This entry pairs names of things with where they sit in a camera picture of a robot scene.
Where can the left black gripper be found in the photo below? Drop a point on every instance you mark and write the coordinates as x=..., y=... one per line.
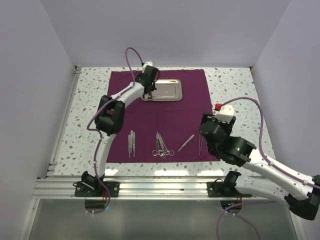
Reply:
x=153, y=86

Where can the purple surgical kit cloth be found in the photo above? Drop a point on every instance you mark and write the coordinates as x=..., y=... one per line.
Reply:
x=176, y=121

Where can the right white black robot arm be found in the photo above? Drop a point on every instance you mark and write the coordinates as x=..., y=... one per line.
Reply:
x=299, y=192

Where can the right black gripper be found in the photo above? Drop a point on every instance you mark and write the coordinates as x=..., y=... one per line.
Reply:
x=227, y=126

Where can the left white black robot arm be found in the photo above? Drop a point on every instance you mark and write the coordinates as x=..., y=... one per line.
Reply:
x=109, y=120

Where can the steel forceps with rings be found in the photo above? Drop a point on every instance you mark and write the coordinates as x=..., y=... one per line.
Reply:
x=162, y=151

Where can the stainless steel instrument tray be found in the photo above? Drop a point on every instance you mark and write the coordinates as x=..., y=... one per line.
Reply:
x=167, y=90

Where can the steel surgical scissors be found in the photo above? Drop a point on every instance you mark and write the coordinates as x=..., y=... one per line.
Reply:
x=157, y=151

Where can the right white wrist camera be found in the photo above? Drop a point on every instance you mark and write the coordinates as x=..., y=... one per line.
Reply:
x=224, y=113

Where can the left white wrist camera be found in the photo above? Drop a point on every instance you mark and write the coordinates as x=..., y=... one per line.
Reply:
x=147, y=63

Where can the steel tweezers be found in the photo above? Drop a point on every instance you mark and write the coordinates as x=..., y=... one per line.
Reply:
x=186, y=142
x=133, y=142
x=130, y=145

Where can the thin steel probe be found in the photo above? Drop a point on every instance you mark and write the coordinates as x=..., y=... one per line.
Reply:
x=200, y=144

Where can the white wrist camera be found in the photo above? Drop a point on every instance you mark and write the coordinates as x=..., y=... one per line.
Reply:
x=147, y=63
x=224, y=113

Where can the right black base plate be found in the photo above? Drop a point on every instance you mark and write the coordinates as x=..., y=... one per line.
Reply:
x=218, y=189

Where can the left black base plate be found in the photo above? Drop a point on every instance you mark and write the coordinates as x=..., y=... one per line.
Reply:
x=86, y=191

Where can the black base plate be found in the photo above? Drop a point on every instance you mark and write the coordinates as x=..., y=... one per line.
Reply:
x=86, y=191
x=218, y=189

